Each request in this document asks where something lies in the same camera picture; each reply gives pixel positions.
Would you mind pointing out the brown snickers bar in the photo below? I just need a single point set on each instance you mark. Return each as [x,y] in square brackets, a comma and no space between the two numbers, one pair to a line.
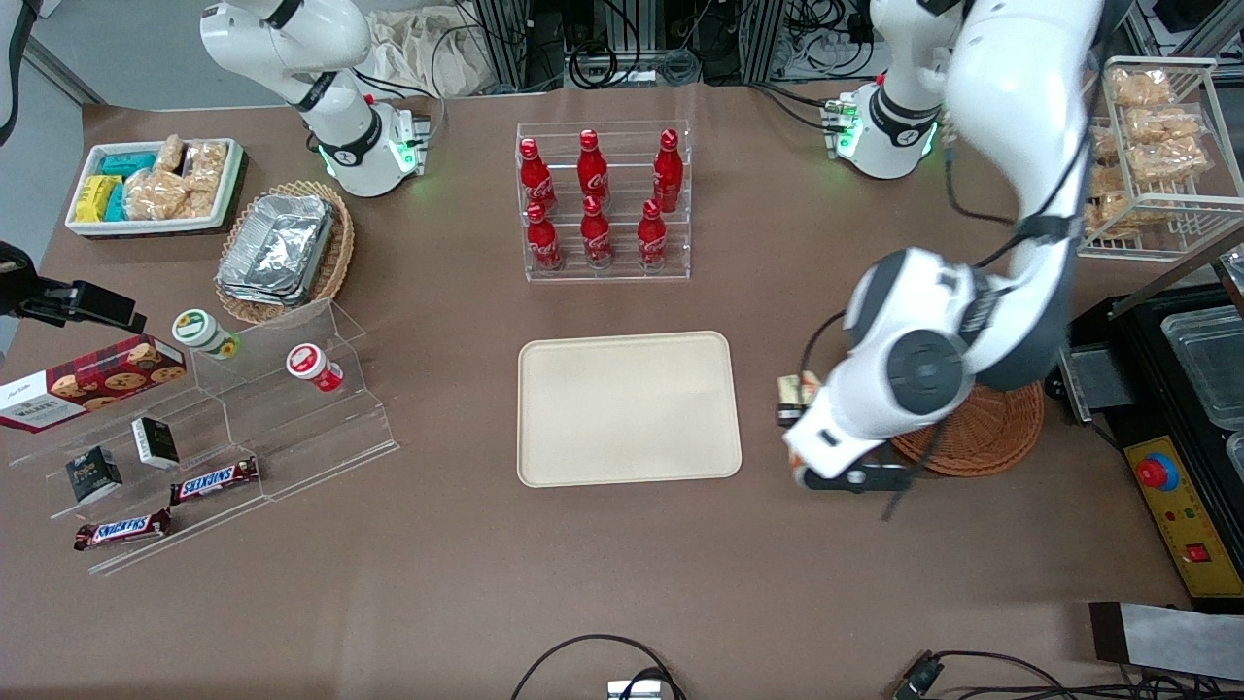
[121,530]
[214,480]

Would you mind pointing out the yellow snack pack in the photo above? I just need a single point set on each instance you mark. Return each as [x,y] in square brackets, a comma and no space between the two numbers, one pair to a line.
[95,197]

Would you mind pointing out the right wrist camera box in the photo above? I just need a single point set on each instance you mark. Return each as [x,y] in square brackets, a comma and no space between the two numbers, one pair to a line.
[92,303]

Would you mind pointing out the teal snack pack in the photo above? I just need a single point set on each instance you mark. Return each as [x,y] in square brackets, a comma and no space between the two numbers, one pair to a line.
[128,162]
[116,204]

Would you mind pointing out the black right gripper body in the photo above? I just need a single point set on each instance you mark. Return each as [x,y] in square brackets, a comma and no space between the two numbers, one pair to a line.
[39,299]

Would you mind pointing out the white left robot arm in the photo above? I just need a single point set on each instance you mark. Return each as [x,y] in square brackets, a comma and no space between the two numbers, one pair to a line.
[1011,107]

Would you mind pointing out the clear bag of crackers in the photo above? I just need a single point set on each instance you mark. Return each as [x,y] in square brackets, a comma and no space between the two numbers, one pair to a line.
[1166,146]
[206,165]
[1108,214]
[155,194]
[170,154]
[1140,87]

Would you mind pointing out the green lid yogurt cup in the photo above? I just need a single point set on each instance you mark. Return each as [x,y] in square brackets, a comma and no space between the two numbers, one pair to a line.
[202,332]

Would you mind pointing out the clear acrylic step shelf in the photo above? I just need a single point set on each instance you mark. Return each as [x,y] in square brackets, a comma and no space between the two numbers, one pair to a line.
[321,428]

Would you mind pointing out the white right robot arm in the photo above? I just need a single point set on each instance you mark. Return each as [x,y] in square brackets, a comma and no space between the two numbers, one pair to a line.
[330,107]

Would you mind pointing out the oval wicker basket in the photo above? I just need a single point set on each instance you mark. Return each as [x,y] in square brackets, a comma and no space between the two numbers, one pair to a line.
[335,258]

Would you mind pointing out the red tartan cookie box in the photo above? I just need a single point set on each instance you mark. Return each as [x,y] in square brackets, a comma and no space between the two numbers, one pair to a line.
[92,384]

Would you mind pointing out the black yellow sealing machine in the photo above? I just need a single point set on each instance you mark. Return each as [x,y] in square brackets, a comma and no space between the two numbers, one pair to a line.
[1166,389]

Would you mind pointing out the beige rectangular serving tray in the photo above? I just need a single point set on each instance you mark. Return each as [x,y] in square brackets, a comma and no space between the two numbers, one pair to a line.
[630,408]

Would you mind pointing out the clear plastic food container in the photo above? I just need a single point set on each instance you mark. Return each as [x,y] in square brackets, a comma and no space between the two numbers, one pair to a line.
[1210,365]

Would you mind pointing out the round brown wicker basket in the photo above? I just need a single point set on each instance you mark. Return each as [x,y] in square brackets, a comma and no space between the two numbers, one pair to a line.
[982,433]

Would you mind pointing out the red cola bottle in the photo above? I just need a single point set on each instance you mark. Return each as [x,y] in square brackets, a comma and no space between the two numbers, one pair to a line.
[543,241]
[592,167]
[668,173]
[652,238]
[596,236]
[536,175]

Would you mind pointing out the white rectangular snack bin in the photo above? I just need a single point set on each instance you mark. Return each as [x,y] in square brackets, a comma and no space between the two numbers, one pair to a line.
[87,226]

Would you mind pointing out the plastic triangle sandwich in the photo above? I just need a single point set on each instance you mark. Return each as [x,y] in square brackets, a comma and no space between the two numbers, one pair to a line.
[804,391]

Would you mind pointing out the grey metal sheet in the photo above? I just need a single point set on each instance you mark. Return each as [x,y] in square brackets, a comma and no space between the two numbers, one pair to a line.
[1166,637]

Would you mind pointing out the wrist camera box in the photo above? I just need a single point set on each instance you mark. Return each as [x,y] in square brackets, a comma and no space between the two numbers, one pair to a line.
[92,303]
[865,477]

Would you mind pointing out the beige cloth bag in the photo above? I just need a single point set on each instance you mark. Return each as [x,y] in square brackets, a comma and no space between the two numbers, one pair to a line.
[428,53]

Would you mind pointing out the stack of foil containers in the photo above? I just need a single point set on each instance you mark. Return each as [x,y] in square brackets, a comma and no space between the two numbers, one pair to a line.
[277,248]

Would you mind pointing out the aluminium frame post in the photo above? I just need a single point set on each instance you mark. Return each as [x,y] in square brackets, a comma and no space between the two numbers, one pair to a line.
[505,44]

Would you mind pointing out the clear acrylic bottle rack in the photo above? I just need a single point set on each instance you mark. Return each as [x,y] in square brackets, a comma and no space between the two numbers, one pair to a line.
[603,267]

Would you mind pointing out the red lid yogurt cup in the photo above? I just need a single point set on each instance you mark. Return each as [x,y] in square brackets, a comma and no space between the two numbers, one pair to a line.
[313,367]

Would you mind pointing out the small black carton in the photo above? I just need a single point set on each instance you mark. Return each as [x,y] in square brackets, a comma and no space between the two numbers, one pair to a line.
[155,442]
[93,474]

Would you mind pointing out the red round emergency button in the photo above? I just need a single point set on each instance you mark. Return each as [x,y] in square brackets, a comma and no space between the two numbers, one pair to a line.
[1157,472]

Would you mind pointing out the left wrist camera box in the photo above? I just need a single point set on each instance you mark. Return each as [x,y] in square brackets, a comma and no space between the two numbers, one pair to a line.
[865,477]

